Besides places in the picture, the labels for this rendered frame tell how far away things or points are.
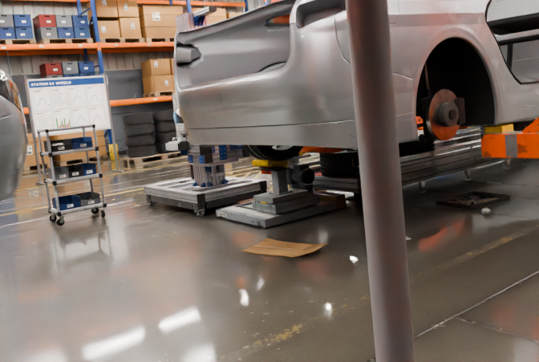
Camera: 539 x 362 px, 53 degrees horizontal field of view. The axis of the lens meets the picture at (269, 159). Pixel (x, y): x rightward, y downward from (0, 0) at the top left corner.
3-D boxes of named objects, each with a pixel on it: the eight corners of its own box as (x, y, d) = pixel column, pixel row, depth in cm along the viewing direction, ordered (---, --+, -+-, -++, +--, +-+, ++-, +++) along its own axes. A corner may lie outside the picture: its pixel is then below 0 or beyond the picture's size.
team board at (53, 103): (42, 185, 948) (26, 74, 928) (35, 184, 988) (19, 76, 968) (123, 172, 1036) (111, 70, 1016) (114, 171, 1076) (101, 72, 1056)
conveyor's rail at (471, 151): (362, 191, 481) (359, 166, 479) (357, 190, 486) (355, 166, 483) (514, 153, 621) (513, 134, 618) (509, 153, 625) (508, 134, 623)
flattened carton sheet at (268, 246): (306, 259, 350) (306, 254, 349) (241, 252, 383) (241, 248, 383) (329, 246, 374) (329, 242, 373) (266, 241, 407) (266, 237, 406)
